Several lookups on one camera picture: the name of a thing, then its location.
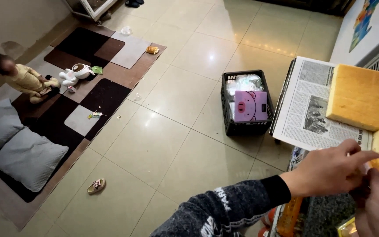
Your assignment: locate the person's left hand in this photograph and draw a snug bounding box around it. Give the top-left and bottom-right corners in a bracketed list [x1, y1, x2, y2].
[280, 138, 379, 198]

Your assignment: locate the yellow wrapped package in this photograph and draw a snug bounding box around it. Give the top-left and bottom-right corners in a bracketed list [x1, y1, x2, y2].
[336, 215, 358, 237]

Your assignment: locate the large yellow sponge cake slab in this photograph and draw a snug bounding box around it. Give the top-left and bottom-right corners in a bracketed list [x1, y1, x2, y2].
[326, 64, 379, 175]

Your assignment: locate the orange packet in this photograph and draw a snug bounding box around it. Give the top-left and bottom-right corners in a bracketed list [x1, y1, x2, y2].
[276, 196, 304, 237]

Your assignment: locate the printed newspaper sheet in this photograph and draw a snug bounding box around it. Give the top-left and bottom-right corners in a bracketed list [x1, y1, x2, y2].
[272, 56, 374, 152]

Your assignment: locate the red object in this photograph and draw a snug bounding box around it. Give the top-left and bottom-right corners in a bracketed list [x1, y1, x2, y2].
[257, 207, 277, 237]

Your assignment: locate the black tray under newspaper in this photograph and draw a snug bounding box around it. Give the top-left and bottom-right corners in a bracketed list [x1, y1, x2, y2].
[269, 58, 297, 145]

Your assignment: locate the black plastic crate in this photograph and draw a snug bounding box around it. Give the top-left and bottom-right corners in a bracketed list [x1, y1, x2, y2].
[221, 69, 275, 137]

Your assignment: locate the pink pig-face scale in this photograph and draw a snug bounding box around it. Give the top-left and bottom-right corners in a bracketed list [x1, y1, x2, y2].
[234, 90, 268, 122]

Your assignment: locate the white chest freezer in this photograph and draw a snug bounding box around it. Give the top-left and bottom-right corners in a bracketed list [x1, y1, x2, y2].
[329, 0, 379, 77]

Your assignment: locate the clear plastic bags bundle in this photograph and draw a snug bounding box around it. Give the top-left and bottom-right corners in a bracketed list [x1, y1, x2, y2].
[226, 74, 265, 97]

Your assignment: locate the dark furniture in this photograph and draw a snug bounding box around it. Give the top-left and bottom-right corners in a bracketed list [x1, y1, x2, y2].
[254, 0, 356, 17]

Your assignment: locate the small beige sandal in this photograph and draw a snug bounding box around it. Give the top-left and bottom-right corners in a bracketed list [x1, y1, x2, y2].
[87, 178, 106, 195]

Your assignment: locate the small colourful toy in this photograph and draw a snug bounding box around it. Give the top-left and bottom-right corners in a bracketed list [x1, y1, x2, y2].
[88, 110, 106, 120]

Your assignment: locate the brown patchwork rug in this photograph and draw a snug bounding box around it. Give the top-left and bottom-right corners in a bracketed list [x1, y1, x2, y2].
[0, 23, 167, 231]

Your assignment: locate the white plush toy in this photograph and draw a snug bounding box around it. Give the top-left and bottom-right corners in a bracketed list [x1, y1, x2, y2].
[59, 63, 95, 87]

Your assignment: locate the white framed cabinet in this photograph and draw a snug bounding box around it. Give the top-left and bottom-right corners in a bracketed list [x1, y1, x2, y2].
[63, 0, 119, 22]

